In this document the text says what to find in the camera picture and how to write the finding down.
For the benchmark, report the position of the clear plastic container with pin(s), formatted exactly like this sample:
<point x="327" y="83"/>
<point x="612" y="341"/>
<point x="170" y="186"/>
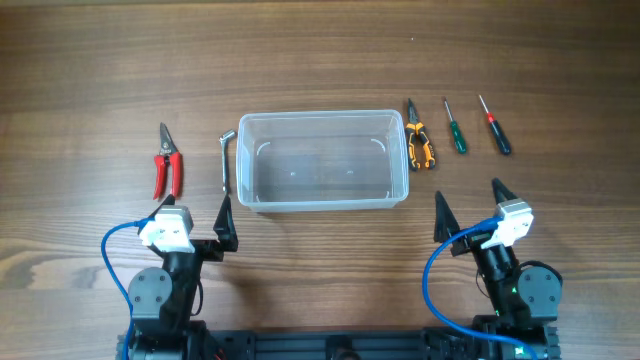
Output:
<point x="321" y="161"/>

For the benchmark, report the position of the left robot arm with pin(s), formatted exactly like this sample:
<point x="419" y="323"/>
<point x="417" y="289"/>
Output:
<point x="164" y="300"/>

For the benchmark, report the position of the red handled pruning shears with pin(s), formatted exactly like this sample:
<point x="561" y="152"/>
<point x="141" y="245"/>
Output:
<point x="168" y="158"/>

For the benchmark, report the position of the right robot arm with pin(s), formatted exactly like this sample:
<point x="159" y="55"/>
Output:
<point x="524" y="295"/>

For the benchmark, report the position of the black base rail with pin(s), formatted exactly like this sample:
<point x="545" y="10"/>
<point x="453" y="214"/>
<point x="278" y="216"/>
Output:
<point x="350" y="345"/>

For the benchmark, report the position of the silver socket wrench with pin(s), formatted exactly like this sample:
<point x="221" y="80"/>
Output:
<point x="224" y="140"/>

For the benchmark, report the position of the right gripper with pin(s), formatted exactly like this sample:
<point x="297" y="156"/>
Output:
<point x="445" y="222"/>

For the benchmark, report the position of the green handled screwdriver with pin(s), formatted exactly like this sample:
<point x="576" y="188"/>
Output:
<point x="458" y="138"/>

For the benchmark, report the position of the orange black pliers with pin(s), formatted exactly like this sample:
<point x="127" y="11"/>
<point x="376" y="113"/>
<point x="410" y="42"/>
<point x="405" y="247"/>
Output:
<point x="415" y="131"/>

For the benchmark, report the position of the black red screwdriver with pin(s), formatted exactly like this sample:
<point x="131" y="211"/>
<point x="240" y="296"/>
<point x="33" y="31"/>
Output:
<point x="500" y="137"/>

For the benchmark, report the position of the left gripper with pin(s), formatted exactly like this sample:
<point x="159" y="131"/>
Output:
<point x="214" y="251"/>

